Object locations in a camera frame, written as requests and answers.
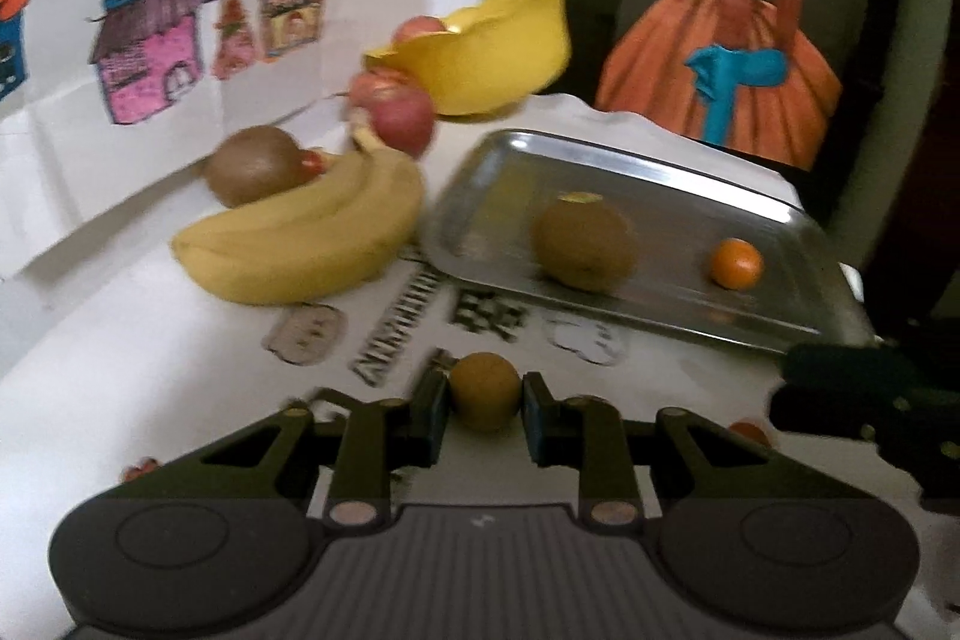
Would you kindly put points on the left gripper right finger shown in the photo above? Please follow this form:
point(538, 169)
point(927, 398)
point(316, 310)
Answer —
point(694, 463)

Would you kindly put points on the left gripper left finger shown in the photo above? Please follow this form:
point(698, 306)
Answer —
point(362, 443)

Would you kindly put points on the small beige longan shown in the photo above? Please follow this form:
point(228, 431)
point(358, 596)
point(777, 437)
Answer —
point(486, 390)

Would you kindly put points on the small orange tangerine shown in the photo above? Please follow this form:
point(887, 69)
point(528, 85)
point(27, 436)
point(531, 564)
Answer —
point(736, 265)

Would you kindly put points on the brown kiwi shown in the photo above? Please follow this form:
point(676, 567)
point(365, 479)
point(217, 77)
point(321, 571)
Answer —
point(580, 240)
point(255, 163)

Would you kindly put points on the yellow banana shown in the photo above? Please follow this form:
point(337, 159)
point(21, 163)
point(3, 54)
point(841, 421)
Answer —
point(300, 205)
point(313, 257)

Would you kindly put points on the red cherry tomato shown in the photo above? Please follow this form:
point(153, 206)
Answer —
point(312, 163)

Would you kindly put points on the red apple front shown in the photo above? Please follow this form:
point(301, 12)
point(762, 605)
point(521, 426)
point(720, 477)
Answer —
point(403, 117)

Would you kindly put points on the red apple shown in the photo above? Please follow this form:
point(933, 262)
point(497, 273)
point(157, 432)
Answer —
point(363, 85)
point(403, 117)

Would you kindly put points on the white printed table cloth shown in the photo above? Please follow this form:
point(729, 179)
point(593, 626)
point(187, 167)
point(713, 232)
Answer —
point(111, 355)

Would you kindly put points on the metal tray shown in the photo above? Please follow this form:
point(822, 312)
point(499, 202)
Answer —
point(478, 232)

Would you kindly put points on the red apple back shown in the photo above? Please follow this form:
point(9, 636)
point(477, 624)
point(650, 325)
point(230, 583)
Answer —
point(363, 85)

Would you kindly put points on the bubblegum girl poster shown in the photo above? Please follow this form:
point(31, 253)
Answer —
point(759, 77)

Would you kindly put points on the yellow flower-shaped bowl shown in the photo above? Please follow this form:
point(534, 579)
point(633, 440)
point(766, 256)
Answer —
point(487, 57)

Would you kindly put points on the apple inside yellow bowl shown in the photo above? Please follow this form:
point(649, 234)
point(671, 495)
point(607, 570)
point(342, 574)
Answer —
point(416, 27)

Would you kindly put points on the houses drawing paper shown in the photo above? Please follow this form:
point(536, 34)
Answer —
point(101, 98)

